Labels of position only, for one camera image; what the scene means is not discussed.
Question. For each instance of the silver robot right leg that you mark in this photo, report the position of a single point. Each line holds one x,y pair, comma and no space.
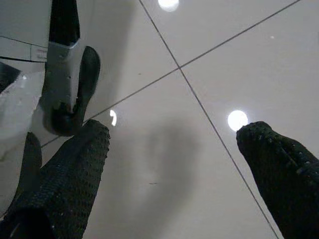
59,74

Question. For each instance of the white cabinet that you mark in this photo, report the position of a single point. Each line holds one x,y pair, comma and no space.
20,20

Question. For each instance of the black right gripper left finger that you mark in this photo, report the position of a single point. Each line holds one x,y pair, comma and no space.
67,184

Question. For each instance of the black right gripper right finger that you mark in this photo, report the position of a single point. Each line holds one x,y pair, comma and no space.
286,179

